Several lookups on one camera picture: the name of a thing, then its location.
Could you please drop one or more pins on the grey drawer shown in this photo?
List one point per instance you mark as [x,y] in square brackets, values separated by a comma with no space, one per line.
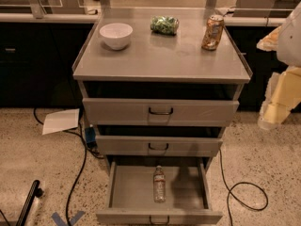
[159,112]
[158,146]
[130,193]

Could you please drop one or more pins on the white paper sheet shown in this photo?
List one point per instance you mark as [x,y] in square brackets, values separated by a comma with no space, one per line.
[60,121]

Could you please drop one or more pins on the blue power adapter box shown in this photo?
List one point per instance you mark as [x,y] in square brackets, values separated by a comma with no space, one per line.
[90,137]

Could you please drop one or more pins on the grey metal drawer cabinet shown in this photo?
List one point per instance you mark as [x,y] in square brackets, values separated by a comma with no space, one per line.
[157,66]

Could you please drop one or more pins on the black bar lower left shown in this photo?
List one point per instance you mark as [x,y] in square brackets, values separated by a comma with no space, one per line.
[34,192]

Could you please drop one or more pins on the bottom grey drawer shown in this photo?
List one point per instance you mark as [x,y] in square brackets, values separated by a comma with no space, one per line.
[130,193]

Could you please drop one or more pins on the middle grey drawer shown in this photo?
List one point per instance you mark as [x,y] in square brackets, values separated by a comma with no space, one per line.
[158,146]

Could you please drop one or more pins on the white ceramic bowl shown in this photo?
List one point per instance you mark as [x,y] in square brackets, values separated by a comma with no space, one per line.
[116,35]

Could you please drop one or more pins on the green snack bag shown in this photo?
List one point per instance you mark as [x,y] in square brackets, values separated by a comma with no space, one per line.
[166,25]

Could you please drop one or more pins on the clear plastic water bottle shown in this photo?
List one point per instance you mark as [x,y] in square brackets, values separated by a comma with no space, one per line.
[159,185]

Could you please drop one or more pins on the top grey drawer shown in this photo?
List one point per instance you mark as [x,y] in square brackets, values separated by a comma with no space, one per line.
[159,112]

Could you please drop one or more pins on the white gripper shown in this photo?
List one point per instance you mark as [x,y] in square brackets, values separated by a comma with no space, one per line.
[290,44]

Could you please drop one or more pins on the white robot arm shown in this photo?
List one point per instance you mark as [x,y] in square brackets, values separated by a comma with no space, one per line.
[285,40]

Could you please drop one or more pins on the orange soda can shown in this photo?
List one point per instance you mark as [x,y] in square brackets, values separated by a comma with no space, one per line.
[213,33]

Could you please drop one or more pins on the dark counter cabinet left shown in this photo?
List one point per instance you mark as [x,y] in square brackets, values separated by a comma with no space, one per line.
[36,63]

